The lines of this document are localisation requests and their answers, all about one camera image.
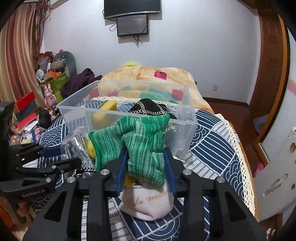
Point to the white drawstring pouch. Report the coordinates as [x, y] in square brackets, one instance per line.
[148, 203]

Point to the blue white patterned tablecloth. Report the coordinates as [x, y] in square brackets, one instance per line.
[211, 154]

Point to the black chain purse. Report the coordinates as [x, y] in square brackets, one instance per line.
[150, 108]

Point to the floral patterned cloth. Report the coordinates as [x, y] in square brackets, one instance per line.
[131, 181]

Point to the yellow sponge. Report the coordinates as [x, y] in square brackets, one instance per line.
[103, 120]

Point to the dark purple blanket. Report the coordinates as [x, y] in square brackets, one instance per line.
[78, 82]

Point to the striped red gold curtain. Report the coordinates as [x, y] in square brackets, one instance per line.
[21, 39]

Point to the grey green plush toy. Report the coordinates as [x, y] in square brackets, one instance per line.
[64, 62]

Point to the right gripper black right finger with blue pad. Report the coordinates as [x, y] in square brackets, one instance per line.
[230, 219]

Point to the green cardboard box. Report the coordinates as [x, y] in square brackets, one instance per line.
[56, 85]

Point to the small wall monitor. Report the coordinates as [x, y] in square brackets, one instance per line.
[132, 25]

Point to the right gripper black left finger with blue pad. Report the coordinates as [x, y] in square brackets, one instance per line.
[61, 217]

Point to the wooden door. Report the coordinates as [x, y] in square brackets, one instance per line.
[272, 73]

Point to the white suitcase with stickers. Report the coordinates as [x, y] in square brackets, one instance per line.
[275, 184]

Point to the yellow plush item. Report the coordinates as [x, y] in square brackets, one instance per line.
[131, 64]

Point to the green knitted cloth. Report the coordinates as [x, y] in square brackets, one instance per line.
[144, 140]

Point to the pink rabbit toy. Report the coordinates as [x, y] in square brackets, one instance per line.
[50, 98]

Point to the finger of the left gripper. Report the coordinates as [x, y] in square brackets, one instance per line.
[31, 152]
[53, 171]

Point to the red box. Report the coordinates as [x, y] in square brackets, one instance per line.
[23, 102]

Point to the clear plastic storage box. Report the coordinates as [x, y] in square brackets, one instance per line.
[102, 103]

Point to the large wall television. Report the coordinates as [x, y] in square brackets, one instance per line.
[114, 8]

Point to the orange fleece blanket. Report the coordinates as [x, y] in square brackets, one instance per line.
[159, 81]

